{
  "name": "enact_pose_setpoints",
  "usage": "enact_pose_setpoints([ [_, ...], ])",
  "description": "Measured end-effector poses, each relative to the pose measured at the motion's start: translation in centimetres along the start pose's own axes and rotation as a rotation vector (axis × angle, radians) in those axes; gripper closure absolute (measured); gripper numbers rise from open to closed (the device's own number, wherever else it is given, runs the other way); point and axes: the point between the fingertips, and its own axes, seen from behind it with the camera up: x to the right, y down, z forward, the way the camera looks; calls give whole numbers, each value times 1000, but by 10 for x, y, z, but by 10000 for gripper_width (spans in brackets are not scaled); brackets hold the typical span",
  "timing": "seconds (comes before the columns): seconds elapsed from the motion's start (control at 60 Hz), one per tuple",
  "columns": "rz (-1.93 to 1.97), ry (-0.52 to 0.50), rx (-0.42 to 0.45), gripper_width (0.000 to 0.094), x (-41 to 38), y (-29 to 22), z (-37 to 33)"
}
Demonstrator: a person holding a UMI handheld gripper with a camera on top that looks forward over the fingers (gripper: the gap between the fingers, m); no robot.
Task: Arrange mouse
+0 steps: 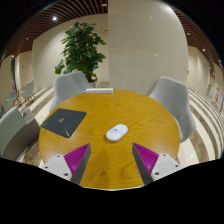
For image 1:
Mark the black green-lined mouse pad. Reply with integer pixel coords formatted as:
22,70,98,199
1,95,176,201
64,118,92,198
40,107,88,139

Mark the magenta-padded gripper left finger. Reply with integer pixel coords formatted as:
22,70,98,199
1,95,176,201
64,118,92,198
40,142,92,186

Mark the white distant chair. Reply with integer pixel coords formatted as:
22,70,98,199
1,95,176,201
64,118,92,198
20,79,36,106

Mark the red and white poster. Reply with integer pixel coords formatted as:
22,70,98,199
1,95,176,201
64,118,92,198
212,83,223,111

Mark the white power strip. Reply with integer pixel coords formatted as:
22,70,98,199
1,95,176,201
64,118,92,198
85,87,114,95

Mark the small grey distant chair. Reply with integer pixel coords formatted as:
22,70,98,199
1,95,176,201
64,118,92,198
8,89,18,105

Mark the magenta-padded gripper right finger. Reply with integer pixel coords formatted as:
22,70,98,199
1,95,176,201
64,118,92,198
131,142,184,186

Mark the white cartoon-print computer mouse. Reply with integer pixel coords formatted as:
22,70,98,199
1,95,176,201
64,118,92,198
105,123,129,142

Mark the large green potted plant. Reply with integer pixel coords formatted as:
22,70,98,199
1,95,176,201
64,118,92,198
54,21,108,88

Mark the grey-green curved sofa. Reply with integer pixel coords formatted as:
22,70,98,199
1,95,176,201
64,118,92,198
0,105,42,162

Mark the light grey shell chair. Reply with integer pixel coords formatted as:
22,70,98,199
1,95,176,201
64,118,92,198
146,75,198,144
48,70,93,114

